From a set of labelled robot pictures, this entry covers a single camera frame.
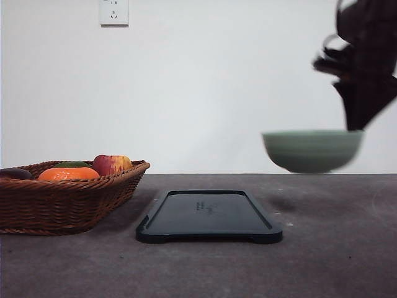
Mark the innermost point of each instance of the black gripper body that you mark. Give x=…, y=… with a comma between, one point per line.
x=370, y=26

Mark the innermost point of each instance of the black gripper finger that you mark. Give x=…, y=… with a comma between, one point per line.
x=367, y=86

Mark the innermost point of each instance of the green ceramic bowl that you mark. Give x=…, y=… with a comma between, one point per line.
x=312, y=151

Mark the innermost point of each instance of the brown wicker basket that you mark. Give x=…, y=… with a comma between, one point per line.
x=50, y=208

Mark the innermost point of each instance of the dark blue rectangular tray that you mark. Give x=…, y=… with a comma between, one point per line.
x=207, y=215

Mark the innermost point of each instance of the red yellow apple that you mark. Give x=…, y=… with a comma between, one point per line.
x=111, y=164

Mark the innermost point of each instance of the dark green fruit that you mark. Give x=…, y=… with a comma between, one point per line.
x=72, y=164

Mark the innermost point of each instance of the orange tangerine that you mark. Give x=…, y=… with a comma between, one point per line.
x=68, y=173

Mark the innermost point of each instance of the dark purple eggplant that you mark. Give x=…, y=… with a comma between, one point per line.
x=15, y=174

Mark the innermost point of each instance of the white wall socket left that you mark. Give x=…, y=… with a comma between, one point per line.
x=114, y=15

